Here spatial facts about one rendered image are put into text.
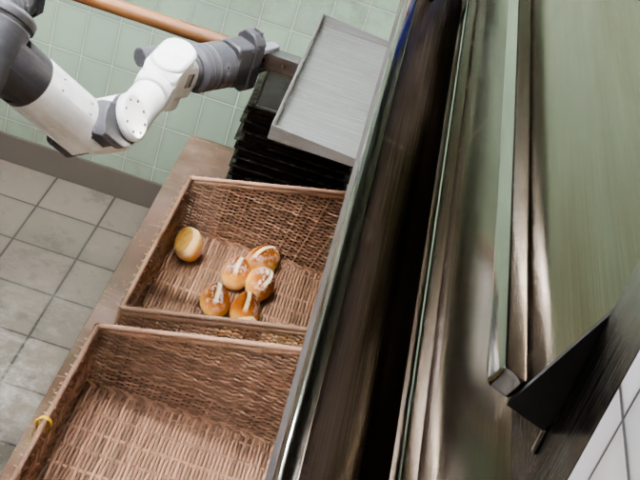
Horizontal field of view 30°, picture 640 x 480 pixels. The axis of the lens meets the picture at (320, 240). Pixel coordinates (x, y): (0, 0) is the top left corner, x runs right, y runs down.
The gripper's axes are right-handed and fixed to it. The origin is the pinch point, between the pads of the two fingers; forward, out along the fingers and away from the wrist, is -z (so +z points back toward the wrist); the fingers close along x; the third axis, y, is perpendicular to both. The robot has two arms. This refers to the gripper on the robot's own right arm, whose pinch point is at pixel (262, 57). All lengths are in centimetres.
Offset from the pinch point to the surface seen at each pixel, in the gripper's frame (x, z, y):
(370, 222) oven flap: 21, 53, -68
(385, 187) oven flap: 21, 44, -63
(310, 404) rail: 24, 86, -90
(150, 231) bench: -62, -9, 26
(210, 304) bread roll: -57, 0, -5
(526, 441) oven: 46, 98, -114
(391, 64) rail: 24, 20, -42
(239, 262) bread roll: -55, -14, 2
